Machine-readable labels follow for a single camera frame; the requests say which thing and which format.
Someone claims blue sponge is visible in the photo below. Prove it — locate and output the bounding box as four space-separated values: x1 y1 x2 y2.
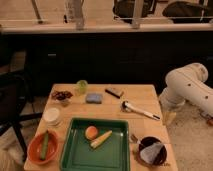
85 93 103 104

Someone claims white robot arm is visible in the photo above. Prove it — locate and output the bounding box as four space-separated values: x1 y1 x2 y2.
159 63 213 117

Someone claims clear green plastic cup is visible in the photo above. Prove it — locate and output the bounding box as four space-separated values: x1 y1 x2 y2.
77 80 88 95

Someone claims dark rectangular block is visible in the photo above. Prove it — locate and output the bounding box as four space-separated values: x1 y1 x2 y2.
105 88 124 99

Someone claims orange peach fruit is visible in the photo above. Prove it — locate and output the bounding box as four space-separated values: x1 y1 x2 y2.
85 126 98 140

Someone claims metal fork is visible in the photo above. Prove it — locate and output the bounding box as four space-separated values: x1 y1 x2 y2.
130 134 141 145

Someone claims green plastic tray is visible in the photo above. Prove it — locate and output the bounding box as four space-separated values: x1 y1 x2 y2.
60 118 130 171

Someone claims grey cloth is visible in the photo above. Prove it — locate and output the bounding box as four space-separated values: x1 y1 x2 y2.
139 142 164 164

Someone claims green cucumber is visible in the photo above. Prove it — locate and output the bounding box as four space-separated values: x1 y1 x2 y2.
40 131 49 160

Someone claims dark brown bowl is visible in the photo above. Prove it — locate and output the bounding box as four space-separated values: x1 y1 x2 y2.
137 136 167 166

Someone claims black office chair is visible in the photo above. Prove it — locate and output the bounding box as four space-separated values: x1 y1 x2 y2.
0 73 42 160

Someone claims orange bowl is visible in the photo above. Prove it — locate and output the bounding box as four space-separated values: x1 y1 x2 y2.
27 131 59 165

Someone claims white handled brush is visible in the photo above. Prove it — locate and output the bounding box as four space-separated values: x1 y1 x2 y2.
121 101 161 120

